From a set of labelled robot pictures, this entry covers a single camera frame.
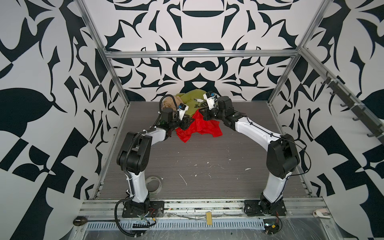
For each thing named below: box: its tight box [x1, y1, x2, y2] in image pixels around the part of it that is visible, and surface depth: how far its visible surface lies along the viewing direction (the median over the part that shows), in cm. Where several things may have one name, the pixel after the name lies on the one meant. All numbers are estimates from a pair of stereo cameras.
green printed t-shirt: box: [176, 88, 210, 118], surface depth 115 cm
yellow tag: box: [205, 211, 213, 225], surface depth 73 cm
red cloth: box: [176, 109, 223, 143], surface depth 98 cm
